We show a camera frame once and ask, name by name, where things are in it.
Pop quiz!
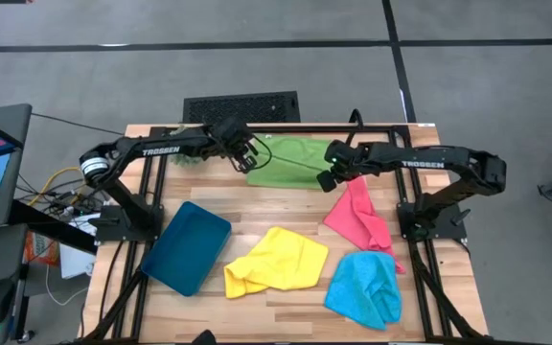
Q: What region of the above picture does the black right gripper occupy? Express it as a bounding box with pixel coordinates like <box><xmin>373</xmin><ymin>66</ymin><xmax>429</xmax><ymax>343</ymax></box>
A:
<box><xmin>315</xmin><ymin>139</ymin><xmax>369</xmax><ymax>194</ymax></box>

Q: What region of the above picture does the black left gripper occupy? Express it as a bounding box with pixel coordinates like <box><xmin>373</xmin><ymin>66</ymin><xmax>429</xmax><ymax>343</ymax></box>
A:
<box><xmin>227</xmin><ymin>137</ymin><xmax>261</xmax><ymax>174</ymax></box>

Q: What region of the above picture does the green microfiber towel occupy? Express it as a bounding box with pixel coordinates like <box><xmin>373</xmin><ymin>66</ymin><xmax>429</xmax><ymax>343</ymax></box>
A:
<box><xmin>245</xmin><ymin>133</ymin><xmax>349</xmax><ymax>191</ymax></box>

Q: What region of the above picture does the yellow microfiber towel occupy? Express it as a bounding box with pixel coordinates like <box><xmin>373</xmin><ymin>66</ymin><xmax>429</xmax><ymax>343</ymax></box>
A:
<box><xmin>222</xmin><ymin>226</ymin><xmax>330</xmax><ymax>300</ymax></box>

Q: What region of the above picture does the pink microfiber towel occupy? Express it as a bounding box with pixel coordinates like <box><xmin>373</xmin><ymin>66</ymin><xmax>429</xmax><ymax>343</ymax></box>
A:
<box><xmin>322</xmin><ymin>175</ymin><xmax>407</xmax><ymax>275</ymax></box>

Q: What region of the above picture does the blue microfiber towel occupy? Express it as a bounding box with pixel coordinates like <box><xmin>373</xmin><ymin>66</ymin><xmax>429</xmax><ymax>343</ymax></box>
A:
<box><xmin>323</xmin><ymin>250</ymin><xmax>403</xmax><ymax>332</ymax></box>

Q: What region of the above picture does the green artificial plant ball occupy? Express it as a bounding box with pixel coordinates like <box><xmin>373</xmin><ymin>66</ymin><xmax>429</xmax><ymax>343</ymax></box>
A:
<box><xmin>169</xmin><ymin>123</ymin><xmax>206</xmax><ymax>168</ymax></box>

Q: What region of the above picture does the teal plastic bin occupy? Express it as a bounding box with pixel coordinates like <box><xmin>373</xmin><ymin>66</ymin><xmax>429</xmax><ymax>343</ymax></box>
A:
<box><xmin>140</xmin><ymin>200</ymin><xmax>233</xmax><ymax>298</ymax></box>

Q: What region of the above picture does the white paper sheet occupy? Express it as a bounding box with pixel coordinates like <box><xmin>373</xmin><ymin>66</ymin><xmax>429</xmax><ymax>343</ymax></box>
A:
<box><xmin>58</xmin><ymin>213</ymin><xmax>99</xmax><ymax>281</ymax></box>

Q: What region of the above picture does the black slanted desk bar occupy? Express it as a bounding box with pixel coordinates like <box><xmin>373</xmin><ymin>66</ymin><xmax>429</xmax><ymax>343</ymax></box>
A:
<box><xmin>7</xmin><ymin>198</ymin><xmax>99</xmax><ymax>255</ymax></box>

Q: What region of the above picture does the orange package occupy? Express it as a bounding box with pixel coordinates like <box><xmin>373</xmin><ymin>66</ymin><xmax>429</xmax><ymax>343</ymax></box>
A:
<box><xmin>22</xmin><ymin>230</ymin><xmax>61</xmax><ymax>267</ymax></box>

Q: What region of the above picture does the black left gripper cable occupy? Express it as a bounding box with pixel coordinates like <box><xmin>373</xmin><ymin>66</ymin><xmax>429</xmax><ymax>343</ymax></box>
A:
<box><xmin>251</xmin><ymin>135</ymin><xmax>274</xmax><ymax>173</ymax></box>

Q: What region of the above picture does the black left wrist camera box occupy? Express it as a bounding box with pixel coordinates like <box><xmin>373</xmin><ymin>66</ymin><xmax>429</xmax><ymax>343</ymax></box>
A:
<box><xmin>213</xmin><ymin>116</ymin><xmax>254</xmax><ymax>145</ymax></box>

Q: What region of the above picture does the black aluminium table frame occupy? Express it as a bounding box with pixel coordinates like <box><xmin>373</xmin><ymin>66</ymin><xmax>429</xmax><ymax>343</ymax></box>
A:
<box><xmin>78</xmin><ymin>123</ymin><xmax>491</xmax><ymax>345</ymax></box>

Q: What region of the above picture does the black looped table cable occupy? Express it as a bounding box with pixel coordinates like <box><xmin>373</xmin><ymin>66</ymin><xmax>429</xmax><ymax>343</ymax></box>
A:
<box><xmin>347</xmin><ymin>108</ymin><xmax>365</xmax><ymax>131</ymax></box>

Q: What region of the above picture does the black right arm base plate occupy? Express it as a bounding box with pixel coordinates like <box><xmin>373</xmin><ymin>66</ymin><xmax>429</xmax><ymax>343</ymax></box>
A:
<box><xmin>397</xmin><ymin>200</ymin><xmax>469</xmax><ymax>242</ymax></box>

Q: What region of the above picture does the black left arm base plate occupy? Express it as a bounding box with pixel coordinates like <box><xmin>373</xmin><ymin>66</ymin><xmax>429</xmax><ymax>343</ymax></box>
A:
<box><xmin>94</xmin><ymin>203</ymin><xmax>165</xmax><ymax>243</ymax></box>

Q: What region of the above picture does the yellow cable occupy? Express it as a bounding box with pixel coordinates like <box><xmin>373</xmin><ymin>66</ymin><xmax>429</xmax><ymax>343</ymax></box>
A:
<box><xmin>27</xmin><ymin>166</ymin><xmax>87</xmax><ymax>208</ymax></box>

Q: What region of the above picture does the white floor cable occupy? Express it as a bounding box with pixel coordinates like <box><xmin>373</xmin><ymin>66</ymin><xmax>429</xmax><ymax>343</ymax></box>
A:
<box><xmin>44</xmin><ymin>263</ymin><xmax>89</xmax><ymax>308</ymax></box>

